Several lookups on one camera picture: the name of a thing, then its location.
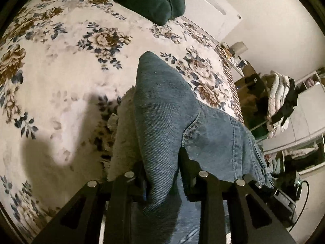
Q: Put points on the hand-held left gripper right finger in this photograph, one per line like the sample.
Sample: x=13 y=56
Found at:
x=193 y=180

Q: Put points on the beige table lamp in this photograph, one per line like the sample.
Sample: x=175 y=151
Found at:
x=240 y=48

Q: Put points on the white puffer jacket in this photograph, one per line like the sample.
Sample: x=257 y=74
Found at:
x=275 y=91

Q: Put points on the blue denim pants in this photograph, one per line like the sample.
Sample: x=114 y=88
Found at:
x=162 y=119

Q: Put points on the pastel folded clothes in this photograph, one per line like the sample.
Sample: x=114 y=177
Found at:
x=274 y=165

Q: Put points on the dark mug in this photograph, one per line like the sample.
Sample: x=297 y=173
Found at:
x=243 y=62

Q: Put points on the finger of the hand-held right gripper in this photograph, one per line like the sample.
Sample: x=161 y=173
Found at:
x=264 y=188

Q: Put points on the white bed headboard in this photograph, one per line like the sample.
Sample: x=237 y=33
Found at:
x=210 y=12

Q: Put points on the small black cloth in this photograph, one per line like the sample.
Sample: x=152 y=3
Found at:
x=254 y=78

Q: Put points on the white nightstand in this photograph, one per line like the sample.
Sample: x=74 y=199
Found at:
x=237 y=68

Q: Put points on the black clothes with white stripe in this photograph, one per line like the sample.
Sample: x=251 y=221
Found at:
x=290 y=99

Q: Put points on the floral bed blanket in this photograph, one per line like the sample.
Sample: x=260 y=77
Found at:
x=63 y=68

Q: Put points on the white wardrobe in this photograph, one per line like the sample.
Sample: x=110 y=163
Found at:
x=309 y=117

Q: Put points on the brown checkered bed sheet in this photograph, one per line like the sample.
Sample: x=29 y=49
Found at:
x=234 y=94

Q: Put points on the grey folded fleece blanket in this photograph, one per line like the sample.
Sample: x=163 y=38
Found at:
x=124 y=137

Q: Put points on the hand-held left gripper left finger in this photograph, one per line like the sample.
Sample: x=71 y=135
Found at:
x=134 y=183

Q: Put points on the wooden nightstand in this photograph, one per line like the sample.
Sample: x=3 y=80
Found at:
x=250 y=99

